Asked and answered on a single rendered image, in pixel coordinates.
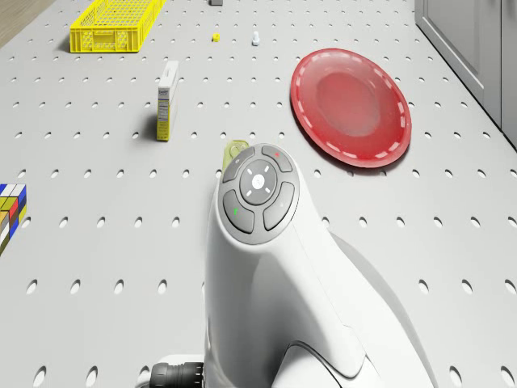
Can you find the red plate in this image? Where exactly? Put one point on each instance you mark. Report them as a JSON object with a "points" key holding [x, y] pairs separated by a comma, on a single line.
{"points": [[350, 107]]}

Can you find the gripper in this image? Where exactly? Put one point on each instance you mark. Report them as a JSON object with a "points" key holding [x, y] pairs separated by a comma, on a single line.
{"points": [[177, 374]]}

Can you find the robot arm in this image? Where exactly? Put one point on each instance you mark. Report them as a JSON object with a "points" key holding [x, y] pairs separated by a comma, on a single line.
{"points": [[291, 283]]}

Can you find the yellow basket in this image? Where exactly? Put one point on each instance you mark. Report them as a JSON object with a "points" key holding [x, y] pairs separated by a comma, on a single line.
{"points": [[113, 28]]}

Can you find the puzzle cube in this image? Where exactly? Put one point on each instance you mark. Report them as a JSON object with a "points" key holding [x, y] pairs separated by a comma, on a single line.
{"points": [[11, 214]]}

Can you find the flat-sided can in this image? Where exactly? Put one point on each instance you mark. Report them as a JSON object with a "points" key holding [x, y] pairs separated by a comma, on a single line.
{"points": [[166, 101]]}

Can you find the yellow mug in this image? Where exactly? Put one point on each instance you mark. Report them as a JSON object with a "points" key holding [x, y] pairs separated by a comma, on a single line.
{"points": [[233, 155]]}

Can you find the yellow bolt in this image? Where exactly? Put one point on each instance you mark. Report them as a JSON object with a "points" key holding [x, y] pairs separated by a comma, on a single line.
{"points": [[216, 37]]}

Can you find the white cabinet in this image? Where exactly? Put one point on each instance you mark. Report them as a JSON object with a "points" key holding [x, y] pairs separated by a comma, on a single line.
{"points": [[468, 52]]}

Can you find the small white bottle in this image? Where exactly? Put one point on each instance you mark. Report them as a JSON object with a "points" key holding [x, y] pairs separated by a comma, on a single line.
{"points": [[255, 39]]}

